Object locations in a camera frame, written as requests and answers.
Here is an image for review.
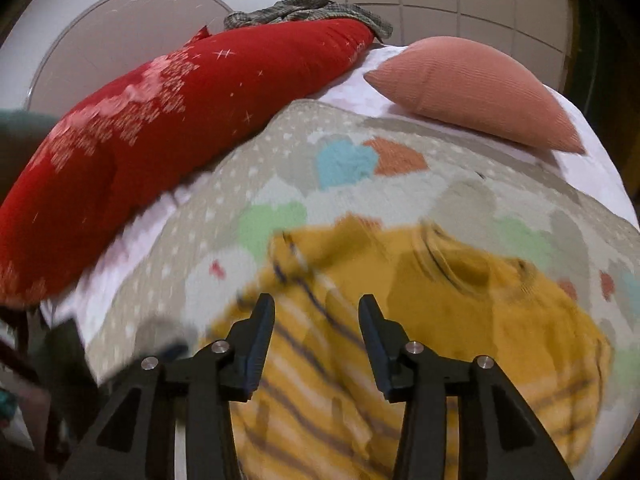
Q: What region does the yellow striped knit sweater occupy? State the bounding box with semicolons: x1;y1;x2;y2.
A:
212;216;612;479

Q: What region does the white bed sheet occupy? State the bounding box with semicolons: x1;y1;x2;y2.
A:
39;43;629;331

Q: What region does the long red bolster pillow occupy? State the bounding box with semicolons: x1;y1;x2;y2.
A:
1;18;373;308

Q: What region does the patchwork heart quilt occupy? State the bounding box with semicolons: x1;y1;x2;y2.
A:
87;100;639;479

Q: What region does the teal cushion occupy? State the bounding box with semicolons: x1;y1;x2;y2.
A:
0;110;58;200

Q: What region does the pink ribbed pillow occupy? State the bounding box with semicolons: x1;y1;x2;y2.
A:
364;36;585;155

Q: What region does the round white headboard panel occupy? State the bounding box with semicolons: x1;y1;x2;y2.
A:
25;0;231;117

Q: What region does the grey knitted blanket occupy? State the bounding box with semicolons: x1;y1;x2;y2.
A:
224;0;394;41

